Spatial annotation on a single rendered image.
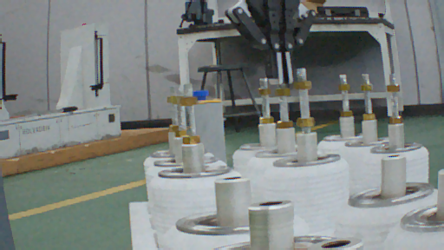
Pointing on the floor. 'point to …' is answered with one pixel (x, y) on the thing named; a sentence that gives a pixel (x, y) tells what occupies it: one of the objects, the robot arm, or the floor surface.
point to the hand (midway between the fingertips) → (279, 68)
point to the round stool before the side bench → (231, 88)
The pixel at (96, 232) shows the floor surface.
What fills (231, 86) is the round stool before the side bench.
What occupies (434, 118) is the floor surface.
